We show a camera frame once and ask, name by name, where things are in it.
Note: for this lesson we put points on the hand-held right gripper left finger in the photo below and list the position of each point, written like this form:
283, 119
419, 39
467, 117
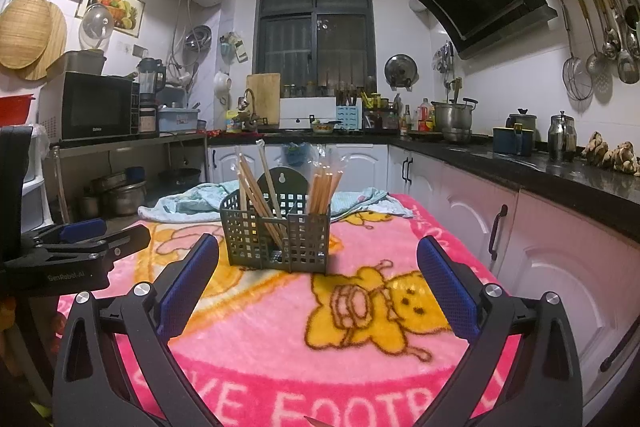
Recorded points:
187, 292

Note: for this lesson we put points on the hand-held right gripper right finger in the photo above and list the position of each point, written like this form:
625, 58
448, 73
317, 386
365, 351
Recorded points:
447, 294

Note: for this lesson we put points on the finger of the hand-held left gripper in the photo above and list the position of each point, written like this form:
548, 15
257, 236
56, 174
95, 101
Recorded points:
127, 239
82, 231

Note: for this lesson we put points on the dark green utensil basket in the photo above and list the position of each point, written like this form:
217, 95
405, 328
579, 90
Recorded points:
297, 182

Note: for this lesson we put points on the pile of wooden chopsticks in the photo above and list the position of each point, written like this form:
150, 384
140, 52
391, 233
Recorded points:
322, 192

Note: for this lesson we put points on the cluster of small hanging utensils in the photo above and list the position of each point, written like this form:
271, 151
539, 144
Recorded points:
444, 57

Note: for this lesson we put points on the row of hanging cooking utensils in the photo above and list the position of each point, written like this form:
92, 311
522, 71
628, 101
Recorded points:
615, 42

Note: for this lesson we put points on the person's left hand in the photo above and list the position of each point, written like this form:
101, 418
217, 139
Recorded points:
59, 327

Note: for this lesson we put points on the steel pot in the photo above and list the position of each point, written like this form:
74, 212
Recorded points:
127, 199

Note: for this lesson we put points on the light blue towel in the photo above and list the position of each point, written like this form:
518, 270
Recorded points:
200, 202

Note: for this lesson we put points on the black wok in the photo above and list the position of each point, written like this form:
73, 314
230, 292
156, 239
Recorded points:
180, 177

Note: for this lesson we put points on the metal storage shelf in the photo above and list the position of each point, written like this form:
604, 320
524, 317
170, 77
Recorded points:
120, 142

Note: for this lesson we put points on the pink printed blanket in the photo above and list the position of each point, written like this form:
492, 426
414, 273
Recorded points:
280, 332

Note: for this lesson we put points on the black microwave oven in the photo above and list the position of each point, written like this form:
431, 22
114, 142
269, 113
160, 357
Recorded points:
92, 107

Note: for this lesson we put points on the red plastic basin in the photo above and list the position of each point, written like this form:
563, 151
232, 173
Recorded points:
15, 109

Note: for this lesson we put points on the yellow dish soap bottle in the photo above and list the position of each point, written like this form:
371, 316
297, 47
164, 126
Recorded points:
233, 122

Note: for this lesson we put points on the blender with dark jug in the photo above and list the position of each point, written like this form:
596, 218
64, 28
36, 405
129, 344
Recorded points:
150, 79

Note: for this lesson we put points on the dark blue container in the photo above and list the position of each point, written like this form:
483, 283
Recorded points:
510, 142

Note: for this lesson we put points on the grey plastic basin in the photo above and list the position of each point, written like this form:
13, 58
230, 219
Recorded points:
80, 64

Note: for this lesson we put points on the blue plastic bag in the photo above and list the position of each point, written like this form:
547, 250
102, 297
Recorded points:
297, 156

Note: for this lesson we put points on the dark sauce bottle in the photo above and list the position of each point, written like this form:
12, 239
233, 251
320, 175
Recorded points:
406, 122

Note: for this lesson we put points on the oil bottle with red label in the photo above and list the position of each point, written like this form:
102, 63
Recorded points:
425, 117

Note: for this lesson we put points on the steel stockpot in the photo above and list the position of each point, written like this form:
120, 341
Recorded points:
452, 114

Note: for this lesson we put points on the white hanging pot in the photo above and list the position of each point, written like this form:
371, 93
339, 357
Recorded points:
222, 84

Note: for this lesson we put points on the metal kitchen faucet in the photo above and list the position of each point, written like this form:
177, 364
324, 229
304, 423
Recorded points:
247, 102

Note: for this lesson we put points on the steel canister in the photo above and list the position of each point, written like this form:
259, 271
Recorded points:
562, 137

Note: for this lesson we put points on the wooden cutting board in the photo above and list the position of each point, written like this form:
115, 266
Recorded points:
264, 97

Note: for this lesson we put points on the light blue knife holder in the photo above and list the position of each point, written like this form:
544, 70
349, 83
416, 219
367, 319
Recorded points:
349, 118

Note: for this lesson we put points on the glass pot lid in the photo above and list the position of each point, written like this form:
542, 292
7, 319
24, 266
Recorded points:
97, 27

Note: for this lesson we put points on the round woven bamboo tray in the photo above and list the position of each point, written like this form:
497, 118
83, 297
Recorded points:
22, 32

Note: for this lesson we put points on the bowl of food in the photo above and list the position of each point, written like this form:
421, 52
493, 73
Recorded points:
321, 128

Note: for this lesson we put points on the hanging steel bowl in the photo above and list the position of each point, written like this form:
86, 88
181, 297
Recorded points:
198, 38

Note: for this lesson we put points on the pile of ginger roots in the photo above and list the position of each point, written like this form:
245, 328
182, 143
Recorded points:
612, 154

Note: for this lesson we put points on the row of jars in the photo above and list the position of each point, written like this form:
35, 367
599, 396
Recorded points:
325, 89

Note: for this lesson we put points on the wall holder with sponges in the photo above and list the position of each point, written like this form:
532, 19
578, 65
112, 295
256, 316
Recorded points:
235, 47

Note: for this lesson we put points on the dark pot lid on wall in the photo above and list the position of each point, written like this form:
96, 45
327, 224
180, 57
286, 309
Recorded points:
400, 69

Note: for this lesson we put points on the fruit wall poster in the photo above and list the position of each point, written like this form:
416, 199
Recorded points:
112, 2

